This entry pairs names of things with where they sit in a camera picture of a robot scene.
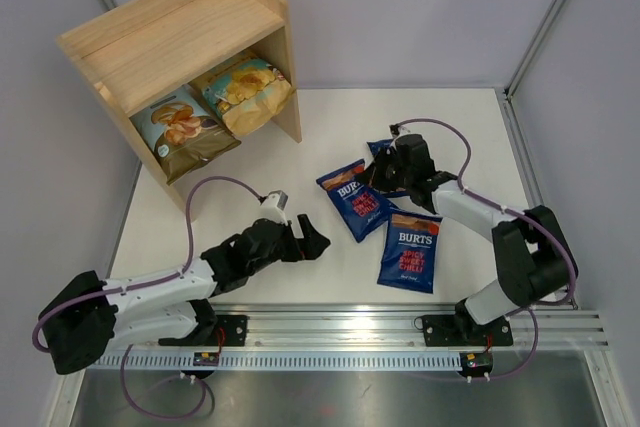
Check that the blue Burts bag front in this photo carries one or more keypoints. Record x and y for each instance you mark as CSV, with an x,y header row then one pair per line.
x,y
408,259

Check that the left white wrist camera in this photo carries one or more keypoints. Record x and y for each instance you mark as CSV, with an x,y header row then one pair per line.
x,y
272,207

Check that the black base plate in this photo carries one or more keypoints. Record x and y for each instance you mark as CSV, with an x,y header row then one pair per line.
x,y
230,329
449,330

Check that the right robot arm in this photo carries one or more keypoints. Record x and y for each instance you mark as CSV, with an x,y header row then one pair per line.
x,y
531,254

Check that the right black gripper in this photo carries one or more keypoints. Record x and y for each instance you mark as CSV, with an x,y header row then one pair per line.
x,y
376,170

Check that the tan kettle chips bag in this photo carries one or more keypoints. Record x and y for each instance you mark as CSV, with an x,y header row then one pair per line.
x,y
244,91

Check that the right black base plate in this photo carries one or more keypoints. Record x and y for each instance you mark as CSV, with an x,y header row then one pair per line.
x,y
449,330

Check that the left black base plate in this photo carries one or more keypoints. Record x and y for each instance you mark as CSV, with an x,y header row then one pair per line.
x,y
230,329

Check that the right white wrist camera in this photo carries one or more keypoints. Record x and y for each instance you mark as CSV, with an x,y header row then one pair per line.
x,y
397,130

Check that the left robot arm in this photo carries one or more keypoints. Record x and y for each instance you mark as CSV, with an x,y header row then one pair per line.
x,y
91,316

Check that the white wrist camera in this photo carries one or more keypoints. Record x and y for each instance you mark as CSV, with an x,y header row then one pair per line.
x,y
397,130
272,207

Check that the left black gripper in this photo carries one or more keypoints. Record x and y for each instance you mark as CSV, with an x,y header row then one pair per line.
x,y
316,243

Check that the wooden two-tier shelf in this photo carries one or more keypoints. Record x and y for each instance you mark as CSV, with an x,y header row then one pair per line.
x,y
139,52

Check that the white slotted cable duct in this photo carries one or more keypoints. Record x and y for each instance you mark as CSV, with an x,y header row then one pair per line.
x,y
239,360

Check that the blue Burts bag upside-down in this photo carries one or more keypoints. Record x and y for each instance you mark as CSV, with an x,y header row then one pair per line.
x,y
392,170

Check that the aluminium mounting rail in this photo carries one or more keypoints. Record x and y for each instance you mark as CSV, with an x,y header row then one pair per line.
x,y
390,327

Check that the blue burts bag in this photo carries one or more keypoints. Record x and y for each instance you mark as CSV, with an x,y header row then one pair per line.
x,y
408,259
361,207

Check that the light blue cassava chips bag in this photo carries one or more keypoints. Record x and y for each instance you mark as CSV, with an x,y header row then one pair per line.
x,y
182,135

